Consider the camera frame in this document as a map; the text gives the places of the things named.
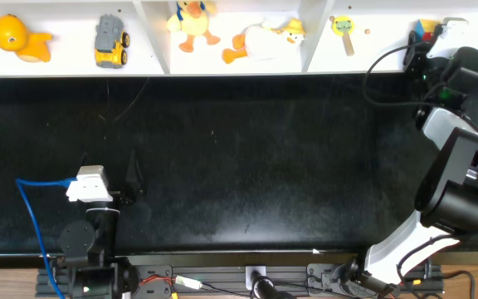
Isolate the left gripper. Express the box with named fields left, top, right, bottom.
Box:
left=78, top=149, right=146, bottom=207

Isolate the grey and yellow toy truck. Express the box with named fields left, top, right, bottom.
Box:
left=94, top=14, right=131, bottom=70

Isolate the yellow rubber duck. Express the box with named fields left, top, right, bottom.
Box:
left=0, top=12, right=54, bottom=64

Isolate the yellow rattle drum toy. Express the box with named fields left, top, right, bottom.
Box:
left=329, top=15, right=372, bottom=57

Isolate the many-coloured puzzle cube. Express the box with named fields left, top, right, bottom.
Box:
left=413, top=18, right=441, bottom=43

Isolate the yellow plush duck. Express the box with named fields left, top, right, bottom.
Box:
left=166, top=0, right=222, bottom=54

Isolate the white plush duck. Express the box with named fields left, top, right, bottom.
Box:
left=221, top=17, right=307, bottom=65

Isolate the white shelf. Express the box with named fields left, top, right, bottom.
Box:
left=0, top=0, right=478, bottom=78

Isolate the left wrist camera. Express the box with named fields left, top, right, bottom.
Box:
left=65, top=164, right=115, bottom=203

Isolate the blue cable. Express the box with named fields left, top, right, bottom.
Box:
left=14, top=177, right=78, bottom=299

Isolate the mounting rail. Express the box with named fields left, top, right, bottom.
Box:
left=35, top=263, right=476, bottom=299

